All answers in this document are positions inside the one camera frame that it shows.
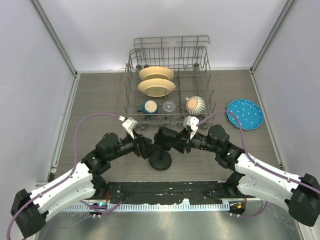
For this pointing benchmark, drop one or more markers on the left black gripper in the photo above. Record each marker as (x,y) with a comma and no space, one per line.
(143,146)

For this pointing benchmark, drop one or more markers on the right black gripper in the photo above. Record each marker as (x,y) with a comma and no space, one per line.
(183,139)

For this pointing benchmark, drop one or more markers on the black smartphone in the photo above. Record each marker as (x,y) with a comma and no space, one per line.
(164,136)

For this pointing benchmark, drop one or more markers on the black phone stand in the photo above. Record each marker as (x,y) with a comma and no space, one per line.
(160,160)

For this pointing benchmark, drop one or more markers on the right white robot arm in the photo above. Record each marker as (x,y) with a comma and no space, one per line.
(299,195)

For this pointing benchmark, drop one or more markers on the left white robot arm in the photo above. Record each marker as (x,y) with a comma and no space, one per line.
(32,210)

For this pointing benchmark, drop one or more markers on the blue mug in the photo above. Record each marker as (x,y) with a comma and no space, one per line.
(149,107)

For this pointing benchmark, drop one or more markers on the clear glass cup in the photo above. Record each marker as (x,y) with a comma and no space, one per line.
(168,107)

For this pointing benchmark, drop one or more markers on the striped ceramic bowl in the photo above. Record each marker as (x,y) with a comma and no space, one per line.
(195,105)

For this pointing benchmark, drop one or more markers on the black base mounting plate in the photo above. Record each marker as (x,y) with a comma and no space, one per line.
(167,192)

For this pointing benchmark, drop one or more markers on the front beige plate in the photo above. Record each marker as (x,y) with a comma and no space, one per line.
(156,87)

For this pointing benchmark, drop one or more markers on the beige plate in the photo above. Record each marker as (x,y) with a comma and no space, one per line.
(156,72)
(156,87)

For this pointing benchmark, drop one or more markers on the rear beige plate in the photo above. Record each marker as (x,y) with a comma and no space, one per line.
(156,72)

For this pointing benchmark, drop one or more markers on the blue dotted plate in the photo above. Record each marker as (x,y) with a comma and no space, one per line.
(248,113)

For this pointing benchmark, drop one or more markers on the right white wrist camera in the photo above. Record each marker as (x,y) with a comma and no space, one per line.
(191,125)

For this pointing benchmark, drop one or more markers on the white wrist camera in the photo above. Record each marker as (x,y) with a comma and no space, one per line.
(129,124)
(191,125)

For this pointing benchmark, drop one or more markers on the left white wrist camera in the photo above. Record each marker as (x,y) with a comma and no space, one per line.
(129,124)

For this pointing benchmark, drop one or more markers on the grey wire dish rack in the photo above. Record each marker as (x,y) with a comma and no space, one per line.
(187,57)

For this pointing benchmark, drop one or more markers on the perforated cable tray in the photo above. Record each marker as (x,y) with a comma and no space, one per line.
(185,206)

